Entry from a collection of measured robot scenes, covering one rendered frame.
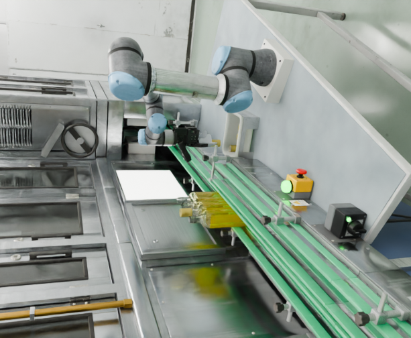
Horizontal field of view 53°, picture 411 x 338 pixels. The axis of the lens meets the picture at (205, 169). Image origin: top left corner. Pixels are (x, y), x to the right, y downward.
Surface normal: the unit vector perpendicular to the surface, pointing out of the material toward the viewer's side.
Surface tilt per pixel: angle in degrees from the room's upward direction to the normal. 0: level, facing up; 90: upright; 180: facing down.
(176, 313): 90
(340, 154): 0
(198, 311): 90
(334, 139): 0
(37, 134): 90
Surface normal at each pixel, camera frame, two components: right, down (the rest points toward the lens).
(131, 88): -0.02, 0.92
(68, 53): 0.31, 0.35
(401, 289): 0.11, -0.94
